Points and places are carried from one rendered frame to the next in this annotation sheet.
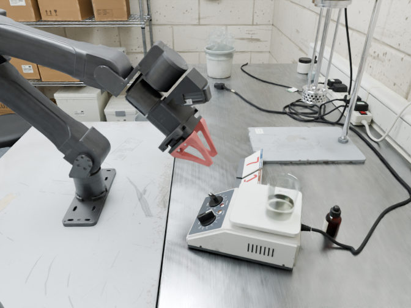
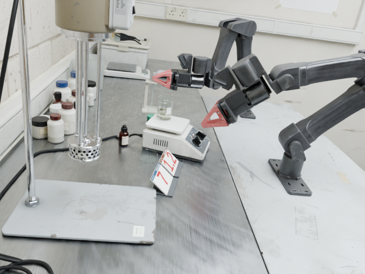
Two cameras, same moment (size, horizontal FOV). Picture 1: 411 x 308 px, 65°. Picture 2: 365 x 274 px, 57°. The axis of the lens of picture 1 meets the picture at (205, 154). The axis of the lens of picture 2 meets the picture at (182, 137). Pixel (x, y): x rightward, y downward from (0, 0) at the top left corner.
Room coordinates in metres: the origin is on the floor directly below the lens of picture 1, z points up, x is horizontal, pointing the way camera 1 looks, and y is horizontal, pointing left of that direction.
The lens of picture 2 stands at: (1.45, -0.16, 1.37)
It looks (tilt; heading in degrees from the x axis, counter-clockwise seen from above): 23 degrees down; 174
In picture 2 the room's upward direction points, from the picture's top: 8 degrees clockwise
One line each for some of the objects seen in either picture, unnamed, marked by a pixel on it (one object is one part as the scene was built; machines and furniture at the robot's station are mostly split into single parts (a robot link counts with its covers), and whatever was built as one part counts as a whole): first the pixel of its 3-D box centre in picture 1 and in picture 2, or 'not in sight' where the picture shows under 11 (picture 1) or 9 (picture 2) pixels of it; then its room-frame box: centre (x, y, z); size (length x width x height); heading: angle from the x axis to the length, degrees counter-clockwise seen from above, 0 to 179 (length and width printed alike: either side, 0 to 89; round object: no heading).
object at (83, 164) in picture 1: (88, 156); (294, 146); (0.58, 0.25, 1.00); 0.09 x 0.06 x 0.06; 176
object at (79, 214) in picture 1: (89, 182); (291, 166); (0.58, 0.26, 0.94); 0.20 x 0.07 x 0.08; 1
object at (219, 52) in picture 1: (219, 52); not in sight; (1.49, -0.07, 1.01); 0.14 x 0.14 x 0.21
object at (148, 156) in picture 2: not in sight; (148, 156); (0.55, -0.16, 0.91); 0.06 x 0.06 x 0.02
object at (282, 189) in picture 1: (282, 198); (164, 107); (0.42, -0.13, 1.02); 0.06 x 0.05 x 0.08; 59
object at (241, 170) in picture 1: (250, 162); (164, 179); (0.69, -0.12, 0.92); 0.09 x 0.06 x 0.04; 169
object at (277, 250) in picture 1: (251, 221); (174, 137); (0.45, -0.09, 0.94); 0.22 x 0.13 x 0.08; 74
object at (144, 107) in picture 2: not in sight; (152, 95); (0.11, -0.17, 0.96); 0.08 x 0.08 x 0.13; 3
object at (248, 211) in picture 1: (266, 206); (168, 123); (0.45, -0.11, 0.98); 0.12 x 0.12 x 0.01; 74
